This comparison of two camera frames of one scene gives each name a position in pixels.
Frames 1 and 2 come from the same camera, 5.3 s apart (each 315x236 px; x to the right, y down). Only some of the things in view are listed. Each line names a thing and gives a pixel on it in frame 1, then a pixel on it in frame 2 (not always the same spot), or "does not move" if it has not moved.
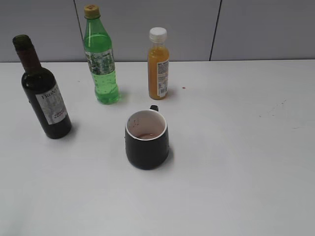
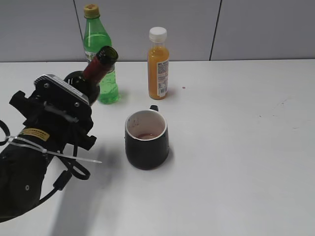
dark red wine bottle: [43, 90] -> [87, 82]
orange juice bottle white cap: [158, 64] does not move
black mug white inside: [147, 143] does not move
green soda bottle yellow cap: [99, 52] does not move
